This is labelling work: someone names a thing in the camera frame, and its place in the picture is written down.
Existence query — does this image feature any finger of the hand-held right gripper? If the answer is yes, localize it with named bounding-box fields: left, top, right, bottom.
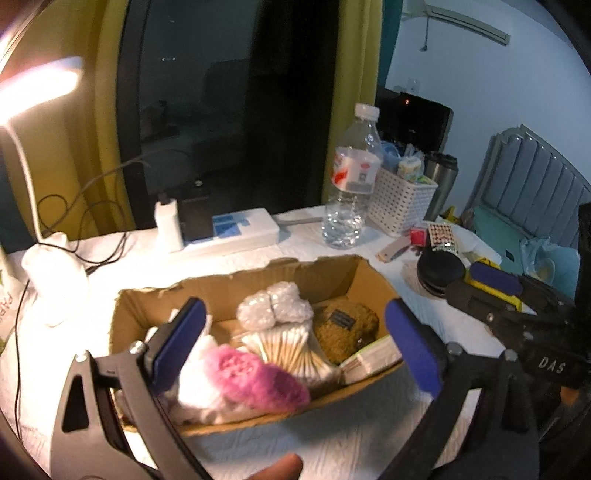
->
left=470, top=262, right=578, bottom=315
left=444, top=279, right=522, bottom=333

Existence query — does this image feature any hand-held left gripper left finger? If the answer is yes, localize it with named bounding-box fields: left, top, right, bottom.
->
left=51, top=298, right=213, bottom=480

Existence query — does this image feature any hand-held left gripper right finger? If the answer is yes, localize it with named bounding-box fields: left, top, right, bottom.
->
left=385, top=298, right=541, bottom=480

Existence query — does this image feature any white and green packet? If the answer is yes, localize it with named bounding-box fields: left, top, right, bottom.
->
left=339, top=336, right=402, bottom=385

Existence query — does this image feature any white plush toy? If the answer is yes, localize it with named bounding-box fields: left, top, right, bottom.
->
left=145, top=314, right=259, bottom=425

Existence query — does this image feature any dark woolly pouch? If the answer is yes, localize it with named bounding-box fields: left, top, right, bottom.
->
left=313, top=298, right=380, bottom=365

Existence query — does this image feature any pink plush toy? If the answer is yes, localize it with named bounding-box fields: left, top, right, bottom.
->
left=203, top=347, right=311, bottom=411

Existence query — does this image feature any bubble wrap roll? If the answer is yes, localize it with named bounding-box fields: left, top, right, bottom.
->
left=236, top=281, right=315, bottom=329

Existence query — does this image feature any cardboard box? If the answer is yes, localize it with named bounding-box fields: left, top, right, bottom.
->
left=108, top=255, right=407, bottom=438

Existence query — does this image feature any pack of cotton swabs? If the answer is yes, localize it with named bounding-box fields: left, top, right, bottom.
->
left=231, top=318, right=342, bottom=384

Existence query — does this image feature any person's left hand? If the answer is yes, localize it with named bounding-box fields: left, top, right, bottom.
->
left=240, top=453, right=304, bottom=480

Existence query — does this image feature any yellow box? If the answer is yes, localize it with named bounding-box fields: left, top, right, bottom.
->
left=464, top=261, right=522, bottom=310

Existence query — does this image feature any black round case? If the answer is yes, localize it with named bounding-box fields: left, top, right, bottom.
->
left=416, top=251, right=466, bottom=296

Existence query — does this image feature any teal cloth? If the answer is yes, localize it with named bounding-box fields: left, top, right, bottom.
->
left=466, top=205, right=580, bottom=282

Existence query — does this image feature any white woven coaster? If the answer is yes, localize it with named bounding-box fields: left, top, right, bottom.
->
left=399, top=261, right=444, bottom=301

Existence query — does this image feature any dotted small box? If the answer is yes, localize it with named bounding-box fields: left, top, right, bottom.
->
left=427, top=222, right=458, bottom=252

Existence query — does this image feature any pink folding tool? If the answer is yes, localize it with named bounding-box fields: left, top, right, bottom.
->
left=376, top=237, right=414, bottom=264

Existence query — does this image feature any grey padded headboard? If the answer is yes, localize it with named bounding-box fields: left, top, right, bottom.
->
left=462, top=123, right=591, bottom=252

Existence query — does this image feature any steel tumbler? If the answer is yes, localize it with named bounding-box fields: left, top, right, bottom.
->
left=422, top=151, right=459, bottom=222

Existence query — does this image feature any white plastic basket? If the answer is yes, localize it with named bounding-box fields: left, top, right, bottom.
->
left=367, top=166, right=438, bottom=237

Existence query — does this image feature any white charger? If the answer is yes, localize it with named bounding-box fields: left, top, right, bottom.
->
left=154, top=199, right=184, bottom=253

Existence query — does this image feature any black charger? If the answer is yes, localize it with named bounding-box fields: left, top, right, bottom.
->
left=179, top=196, right=214, bottom=241

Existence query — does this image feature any white power strip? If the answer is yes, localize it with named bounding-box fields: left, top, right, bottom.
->
left=182, top=208, right=280, bottom=257

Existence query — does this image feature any white quilted table cover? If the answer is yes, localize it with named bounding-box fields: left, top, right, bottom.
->
left=0, top=203, right=509, bottom=480

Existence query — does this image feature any clear water bottle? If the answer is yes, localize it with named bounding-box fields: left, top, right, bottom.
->
left=322, top=104, right=384, bottom=250

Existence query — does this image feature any white desk lamp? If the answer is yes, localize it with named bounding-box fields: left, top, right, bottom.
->
left=0, top=55, right=89, bottom=328

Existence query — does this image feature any blue packet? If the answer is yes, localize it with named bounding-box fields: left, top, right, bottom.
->
left=379, top=141, right=402, bottom=169

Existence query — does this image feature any black appliance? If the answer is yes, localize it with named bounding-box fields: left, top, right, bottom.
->
left=375, top=88, right=454, bottom=155

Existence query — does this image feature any pack of paper cups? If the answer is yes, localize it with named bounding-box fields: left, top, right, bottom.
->
left=0, top=244, right=31, bottom=352

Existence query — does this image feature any dark window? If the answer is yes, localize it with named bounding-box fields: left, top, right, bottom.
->
left=117, top=0, right=342, bottom=227

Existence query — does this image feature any yellow curtain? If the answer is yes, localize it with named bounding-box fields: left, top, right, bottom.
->
left=318, top=0, right=404, bottom=208
left=14, top=0, right=153, bottom=241

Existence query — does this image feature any white air conditioner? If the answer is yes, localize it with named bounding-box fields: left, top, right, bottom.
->
left=404, top=0, right=512, bottom=45

